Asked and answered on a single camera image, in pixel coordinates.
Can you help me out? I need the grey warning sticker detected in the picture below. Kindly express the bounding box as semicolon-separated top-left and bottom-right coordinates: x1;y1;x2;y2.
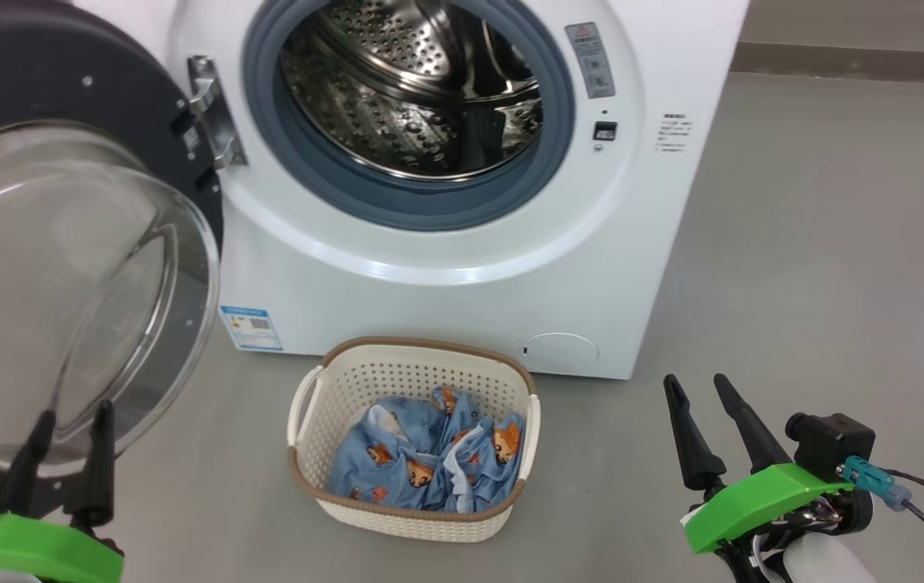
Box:
564;22;617;100

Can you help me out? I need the teal right cable connector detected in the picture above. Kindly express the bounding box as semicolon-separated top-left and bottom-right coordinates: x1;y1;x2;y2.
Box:
838;455;913;511

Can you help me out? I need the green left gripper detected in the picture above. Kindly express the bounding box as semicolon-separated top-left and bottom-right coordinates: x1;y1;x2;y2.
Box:
0;399;124;583

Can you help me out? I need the blue bear-print garment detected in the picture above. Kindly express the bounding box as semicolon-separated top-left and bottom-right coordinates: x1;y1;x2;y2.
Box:
429;386;526;513
326;395;450;509

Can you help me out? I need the white front-load washing machine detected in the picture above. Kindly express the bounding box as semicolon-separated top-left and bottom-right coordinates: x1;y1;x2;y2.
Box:
73;0;752;380

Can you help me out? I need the blue energy label sticker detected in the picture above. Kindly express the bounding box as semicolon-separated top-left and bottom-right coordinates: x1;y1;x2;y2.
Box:
219;305;283;352

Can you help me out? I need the steel washing machine drum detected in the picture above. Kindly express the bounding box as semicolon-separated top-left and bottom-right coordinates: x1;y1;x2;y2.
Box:
279;0;545;181

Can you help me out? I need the black round washer door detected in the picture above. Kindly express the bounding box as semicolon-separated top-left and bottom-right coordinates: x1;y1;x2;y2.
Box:
0;0;225;527

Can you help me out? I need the metal door hinge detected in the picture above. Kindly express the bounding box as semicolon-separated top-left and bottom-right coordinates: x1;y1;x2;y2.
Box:
186;55;249;171

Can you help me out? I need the round white filter cover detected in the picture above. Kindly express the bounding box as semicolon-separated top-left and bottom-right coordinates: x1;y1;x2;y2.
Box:
523;332;600;376

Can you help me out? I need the cream perforated laundry basket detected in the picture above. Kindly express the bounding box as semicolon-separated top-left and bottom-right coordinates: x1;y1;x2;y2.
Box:
287;337;542;543

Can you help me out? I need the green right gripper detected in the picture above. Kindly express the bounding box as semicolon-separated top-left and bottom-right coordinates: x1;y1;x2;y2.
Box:
663;373;875;583

